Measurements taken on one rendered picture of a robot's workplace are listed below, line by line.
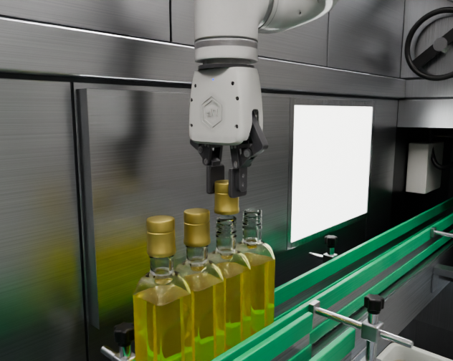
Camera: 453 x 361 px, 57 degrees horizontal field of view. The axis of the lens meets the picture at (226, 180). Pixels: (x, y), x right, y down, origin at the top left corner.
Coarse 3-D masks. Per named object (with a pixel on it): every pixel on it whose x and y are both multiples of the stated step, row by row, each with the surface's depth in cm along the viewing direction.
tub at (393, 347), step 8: (392, 344) 82; (384, 352) 79; (392, 352) 80; (400, 352) 81; (408, 352) 81; (416, 352) 80; (424, 352) 79; (384, 360) 77; (392, 360) 80; (408, 360) 81; (416, 360) 80; (424, 360) 79; (432, 360) 78; (440, 360) 77; (448, 360) 76
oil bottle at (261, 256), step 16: (256, 256) 61; (272, 256) 64; (256, 272) 61; (272, 272) 64; (256, 288) 62; (272, 288) 65; (256, 304) 62; (272, 304) 65; (256, 320) 62; (272, 320) 66
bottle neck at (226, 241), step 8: (224, 216) 60; (232, 216) 60; (216, 224) 59; (224, 224) 58; (232, 224) 58; (216, 232) 59; (224, 232) 58; (232, 232) 58; (216, 240) 59; (224, 240) 58; (232, 240) 59; (216, 248) 59; (224, 248) 58; (232, 248) 59
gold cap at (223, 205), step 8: (216, 184) 57; (224, 184) 57; (216, 192) 58; (224, 192) 57; (216, 200) 58; (224, 200) 57; (232, 200) 57; (216, 208) 58; (224, 208) 57; (232, 208) 57
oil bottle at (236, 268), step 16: (208, 256) 59; (224, 256) 58; (240, 256) 59; (224, 272) 57; (240, 272) 58; (224, 288) 57; (240, 288) 59; (224, 304) 57; (240, 304) 59; (224, 320) 58; (240, 320) 60; (224, 336) 58; (240, 336) 60
